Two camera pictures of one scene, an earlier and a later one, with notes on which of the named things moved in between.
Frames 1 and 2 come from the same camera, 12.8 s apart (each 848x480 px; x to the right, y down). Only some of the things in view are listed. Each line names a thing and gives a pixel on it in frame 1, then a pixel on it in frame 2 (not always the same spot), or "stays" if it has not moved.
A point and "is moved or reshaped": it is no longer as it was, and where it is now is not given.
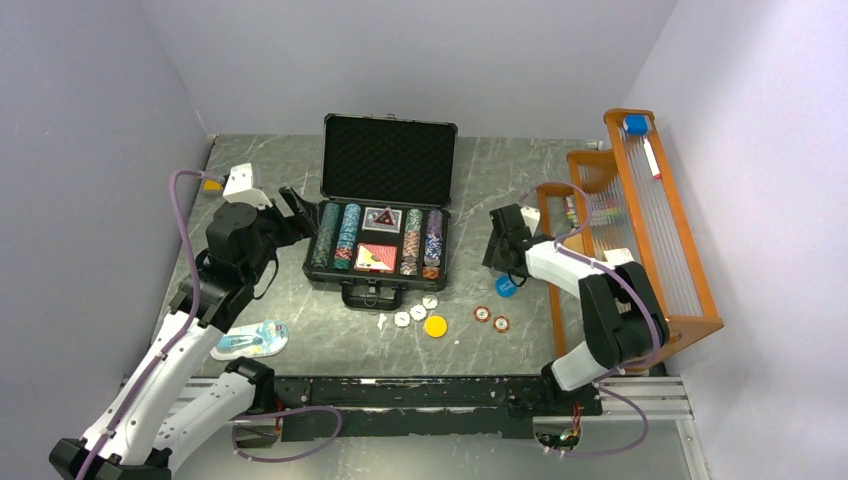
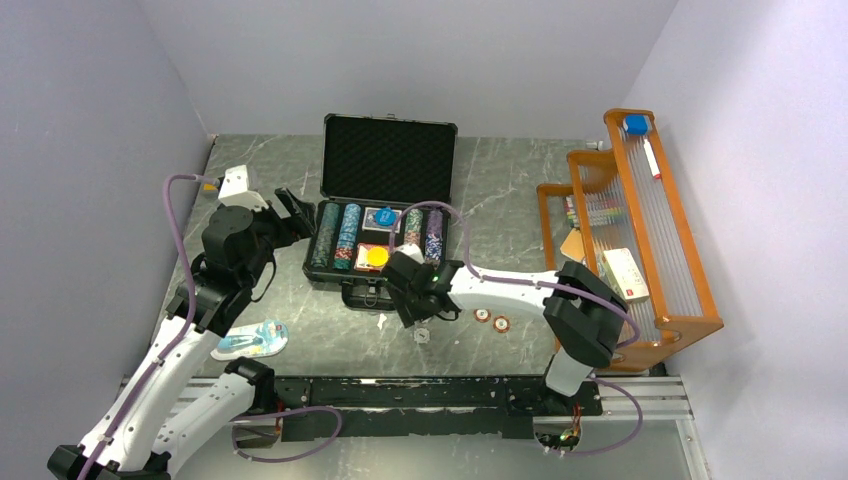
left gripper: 295,226 stays
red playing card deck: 376,256 stays
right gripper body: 513,271 -> 408,305
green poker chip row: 325,238 stays
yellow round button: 435,326 -> 377,256
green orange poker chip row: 411,241 stays
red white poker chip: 482,313 stays
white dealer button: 402,318 is moved or reshaped
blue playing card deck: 372,213 stays
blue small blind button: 505,287 is moved or reshaped
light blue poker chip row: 346,237 stays
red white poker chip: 501,324 stays
